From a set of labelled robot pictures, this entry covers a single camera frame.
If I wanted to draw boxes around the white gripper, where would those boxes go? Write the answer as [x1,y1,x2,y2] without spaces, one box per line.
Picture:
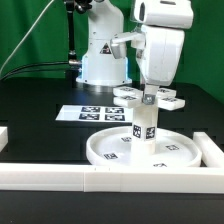
[110,0,194,105]

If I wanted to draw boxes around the white cross-shaped table base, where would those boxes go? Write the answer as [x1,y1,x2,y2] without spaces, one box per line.
[113,86,185,111]

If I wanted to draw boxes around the white round table top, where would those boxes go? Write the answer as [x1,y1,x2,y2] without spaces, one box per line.
[86,126,202,168]

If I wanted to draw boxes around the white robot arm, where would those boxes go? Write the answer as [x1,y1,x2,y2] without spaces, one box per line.
[79,0,193,105]

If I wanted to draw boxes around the white sheet with fiducial markers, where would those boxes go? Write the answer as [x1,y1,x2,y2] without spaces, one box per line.
[56,105,133,123]

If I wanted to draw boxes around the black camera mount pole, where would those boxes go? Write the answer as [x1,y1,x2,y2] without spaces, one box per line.
[63,0,92,88]

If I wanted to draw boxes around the black cable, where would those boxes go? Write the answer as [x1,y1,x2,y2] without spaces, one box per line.
[0,60,73,83]

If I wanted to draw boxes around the grey cable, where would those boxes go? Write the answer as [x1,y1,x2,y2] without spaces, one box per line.
[0,0,55,76]

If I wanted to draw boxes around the white U-shaped workspace frame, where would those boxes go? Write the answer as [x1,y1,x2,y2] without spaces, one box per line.
[0,132,224,194]

